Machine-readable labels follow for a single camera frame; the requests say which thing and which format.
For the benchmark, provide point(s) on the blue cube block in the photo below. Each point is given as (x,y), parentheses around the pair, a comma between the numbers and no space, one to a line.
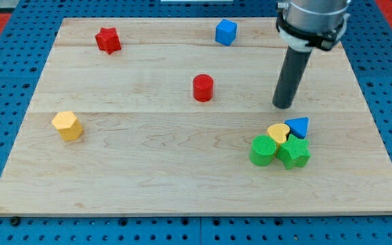
(225,32)

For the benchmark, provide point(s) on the blue triangle block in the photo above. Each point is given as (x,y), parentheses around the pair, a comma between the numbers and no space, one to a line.
(298,126)

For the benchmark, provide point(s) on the green cylinder block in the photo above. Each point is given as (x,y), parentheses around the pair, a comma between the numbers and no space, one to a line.
(263,150)

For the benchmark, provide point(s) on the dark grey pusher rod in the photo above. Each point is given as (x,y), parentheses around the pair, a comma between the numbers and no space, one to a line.
(293,68)

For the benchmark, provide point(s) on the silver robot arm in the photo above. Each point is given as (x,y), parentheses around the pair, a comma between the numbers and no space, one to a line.
(308,24)

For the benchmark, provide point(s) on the green star block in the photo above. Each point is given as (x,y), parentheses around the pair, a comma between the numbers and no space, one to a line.
(294,152)

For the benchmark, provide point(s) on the yellow hexagon block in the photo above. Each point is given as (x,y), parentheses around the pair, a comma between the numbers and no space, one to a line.
(68,125)

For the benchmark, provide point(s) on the yellow heart block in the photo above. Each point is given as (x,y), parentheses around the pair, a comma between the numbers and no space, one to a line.
(278,132)

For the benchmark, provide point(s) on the red star block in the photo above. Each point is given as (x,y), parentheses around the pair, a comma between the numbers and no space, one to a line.
(108,40)

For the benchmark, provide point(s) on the red cylinder block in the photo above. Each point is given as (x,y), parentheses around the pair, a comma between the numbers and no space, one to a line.
(203,87)

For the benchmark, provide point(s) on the light wooden board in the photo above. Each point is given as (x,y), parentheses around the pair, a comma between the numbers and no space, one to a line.
(148,148)

